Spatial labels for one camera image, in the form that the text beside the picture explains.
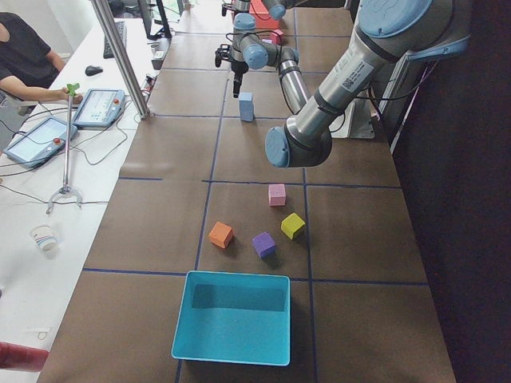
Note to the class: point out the light blue block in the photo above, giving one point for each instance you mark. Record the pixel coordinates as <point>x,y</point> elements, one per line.
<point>247,115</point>
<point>246,101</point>

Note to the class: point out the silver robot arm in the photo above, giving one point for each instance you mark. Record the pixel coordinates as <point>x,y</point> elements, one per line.
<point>275,8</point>
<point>384,32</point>

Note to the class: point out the dark red foam block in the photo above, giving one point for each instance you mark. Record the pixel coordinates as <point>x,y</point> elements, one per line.
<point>277,37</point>

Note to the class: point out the black monitor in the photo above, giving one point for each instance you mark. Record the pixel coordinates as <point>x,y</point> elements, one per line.
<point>154,19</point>

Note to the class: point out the black power box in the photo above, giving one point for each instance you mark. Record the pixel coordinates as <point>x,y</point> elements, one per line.
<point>159,50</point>

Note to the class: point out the pink foam block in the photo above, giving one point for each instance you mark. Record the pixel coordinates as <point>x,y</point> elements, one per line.
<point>277,195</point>

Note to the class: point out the far teach pendant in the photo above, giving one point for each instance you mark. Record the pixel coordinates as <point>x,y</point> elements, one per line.
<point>99,109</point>

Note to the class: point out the teach pendant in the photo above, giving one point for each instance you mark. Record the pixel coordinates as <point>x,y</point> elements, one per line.
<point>99,109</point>
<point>40,144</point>

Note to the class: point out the black computer mouse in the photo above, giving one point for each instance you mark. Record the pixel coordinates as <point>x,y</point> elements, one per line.
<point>92,70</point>

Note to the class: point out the yellow foam block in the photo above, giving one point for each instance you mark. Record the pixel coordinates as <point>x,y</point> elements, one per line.
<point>292,226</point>

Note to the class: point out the orange foam block left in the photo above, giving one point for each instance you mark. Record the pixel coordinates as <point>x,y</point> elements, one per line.
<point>221,235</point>

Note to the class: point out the purple foam block left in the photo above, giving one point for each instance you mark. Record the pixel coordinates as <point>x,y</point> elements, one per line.
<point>264,244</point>

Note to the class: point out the green grabber tool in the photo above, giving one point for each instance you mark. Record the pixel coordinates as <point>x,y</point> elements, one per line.
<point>66,190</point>

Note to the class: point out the near teach pendant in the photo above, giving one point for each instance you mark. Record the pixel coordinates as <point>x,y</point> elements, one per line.
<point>40,144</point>

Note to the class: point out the seated person black shirt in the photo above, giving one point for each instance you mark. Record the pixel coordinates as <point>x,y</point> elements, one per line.
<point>28,65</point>

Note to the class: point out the teal plastic bin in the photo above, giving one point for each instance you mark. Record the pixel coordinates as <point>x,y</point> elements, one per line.
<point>234,318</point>

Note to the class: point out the paper cup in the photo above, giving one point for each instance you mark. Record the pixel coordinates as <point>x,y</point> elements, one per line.
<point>44,237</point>

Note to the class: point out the red cylinder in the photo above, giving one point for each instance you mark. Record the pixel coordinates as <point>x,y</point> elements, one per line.
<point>22,358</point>

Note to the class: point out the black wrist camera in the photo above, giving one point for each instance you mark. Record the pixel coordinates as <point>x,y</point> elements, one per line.
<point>226,7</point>
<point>223,53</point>

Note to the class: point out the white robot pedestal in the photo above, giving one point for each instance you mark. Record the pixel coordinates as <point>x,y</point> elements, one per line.
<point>356,122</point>

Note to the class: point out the aluminium frame post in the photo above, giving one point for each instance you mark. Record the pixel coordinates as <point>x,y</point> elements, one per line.
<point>107,23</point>

